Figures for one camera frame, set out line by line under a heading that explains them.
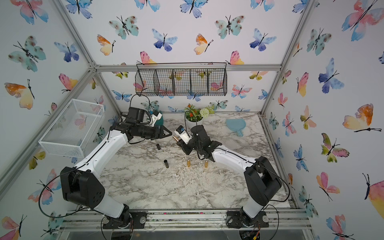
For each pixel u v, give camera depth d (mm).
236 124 1140
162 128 722
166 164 900
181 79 979
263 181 445
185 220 753
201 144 647
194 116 986
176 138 812
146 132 690
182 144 743
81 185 422
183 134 720
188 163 900
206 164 907
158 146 986
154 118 737
